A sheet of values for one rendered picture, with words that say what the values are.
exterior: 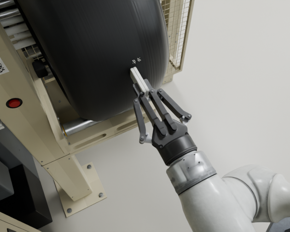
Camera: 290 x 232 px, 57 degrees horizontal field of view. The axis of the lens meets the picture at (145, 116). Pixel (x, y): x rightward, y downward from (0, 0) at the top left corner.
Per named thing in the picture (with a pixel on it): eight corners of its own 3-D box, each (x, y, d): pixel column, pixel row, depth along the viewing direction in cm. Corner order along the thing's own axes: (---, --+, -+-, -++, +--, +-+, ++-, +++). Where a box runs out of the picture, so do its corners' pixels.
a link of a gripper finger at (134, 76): (145, 97, 63) (142, 98, 62) (132, 74, 65) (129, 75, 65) (146, 91, 60) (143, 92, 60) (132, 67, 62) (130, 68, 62)
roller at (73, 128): (63, 136, 90) (58, 124, 91) (65, 138, 95) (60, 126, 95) (154, 98, 99) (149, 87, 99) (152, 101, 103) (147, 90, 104)
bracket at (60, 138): (64, 154, 94) (56, 142, 85) (34, 76, 112) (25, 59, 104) (73, 150, 95) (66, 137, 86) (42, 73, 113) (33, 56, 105)
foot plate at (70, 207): (66, 217, 164) (66, 217, 162) (53, 179, 176) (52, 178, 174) (107, 197, 170) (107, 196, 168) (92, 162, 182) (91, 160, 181)
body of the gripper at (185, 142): (205, 144, 53) (181, 107, 56) (167, 163, 51) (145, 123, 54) (195, 155, 60) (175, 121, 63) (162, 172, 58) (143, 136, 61)
